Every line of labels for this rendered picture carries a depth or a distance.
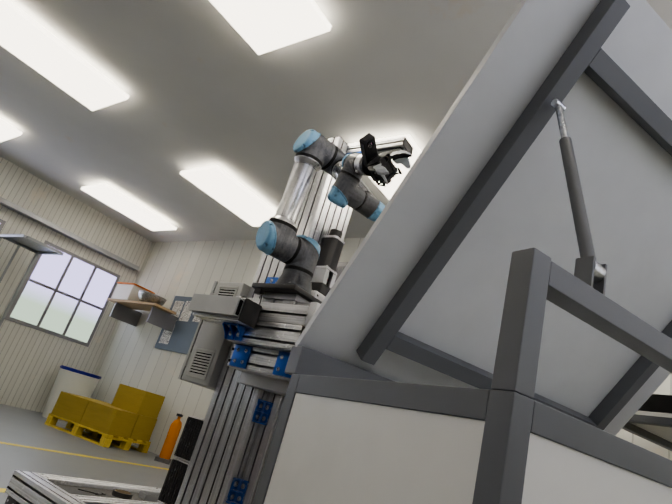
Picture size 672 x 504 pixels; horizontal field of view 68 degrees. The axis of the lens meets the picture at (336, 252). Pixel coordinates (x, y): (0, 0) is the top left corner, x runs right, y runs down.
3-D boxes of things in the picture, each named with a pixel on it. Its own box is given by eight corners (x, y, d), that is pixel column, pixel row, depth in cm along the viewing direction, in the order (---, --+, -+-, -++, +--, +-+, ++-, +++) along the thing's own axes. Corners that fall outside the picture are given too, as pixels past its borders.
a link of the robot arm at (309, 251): (319, 276, 195) (328, 245, 199) (292, 261, 188) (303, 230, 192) (302, 278, 204) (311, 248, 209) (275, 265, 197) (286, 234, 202)
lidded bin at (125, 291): (148, 309, 735) (155, 292, 744) (126, 299, 707) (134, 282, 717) (131, 307, 763) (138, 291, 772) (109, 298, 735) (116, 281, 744)
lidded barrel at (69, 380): (88, 428, 682) (109, 379, 706) (49, 420, 642) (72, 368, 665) (68, 419, 715) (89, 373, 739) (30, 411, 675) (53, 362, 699)
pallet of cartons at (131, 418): (153, 456, 589) (174, 399, 612) (86, 444, 526) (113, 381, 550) (103, 434, 658) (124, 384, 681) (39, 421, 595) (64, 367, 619)
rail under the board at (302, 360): (283, 372, 115) (291, 345, 117) (583, 478, 166) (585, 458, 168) (294, 373, 110) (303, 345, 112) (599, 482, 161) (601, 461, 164)
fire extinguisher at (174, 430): (176, 466, 561) (193, 418, 580) (160, 463, 545) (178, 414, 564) (164, 460, 576) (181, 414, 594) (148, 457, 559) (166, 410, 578)
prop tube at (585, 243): (577, 279, 78) (553, 141, 95) (587, 286, 79) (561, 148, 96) (597, 272, 76) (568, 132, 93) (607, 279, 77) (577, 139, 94)
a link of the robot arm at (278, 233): (294, 264, 189) (341, 142, 203) (262, 247, 181) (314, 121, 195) (278, 264, 198) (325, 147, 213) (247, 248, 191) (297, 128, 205)
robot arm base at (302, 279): (265, 286, 192) (273, 262, 195) (289, 300, 203) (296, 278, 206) (294, 287, 183) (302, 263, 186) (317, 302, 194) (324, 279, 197)
